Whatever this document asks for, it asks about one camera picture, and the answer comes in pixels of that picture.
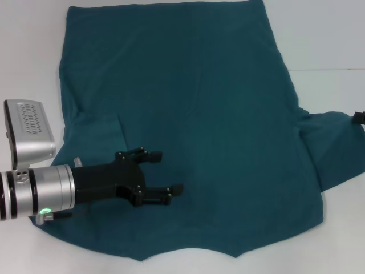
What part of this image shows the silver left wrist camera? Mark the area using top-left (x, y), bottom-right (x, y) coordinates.
top-left (3, 98), bottom-right (57, 172)

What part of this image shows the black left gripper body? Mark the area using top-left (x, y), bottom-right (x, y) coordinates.
top-left (71, 150), bottom-right (148, 207)

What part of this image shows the teal blue shirt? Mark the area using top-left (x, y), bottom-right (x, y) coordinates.
top-left (28, 0), bottom-right (365, 255)

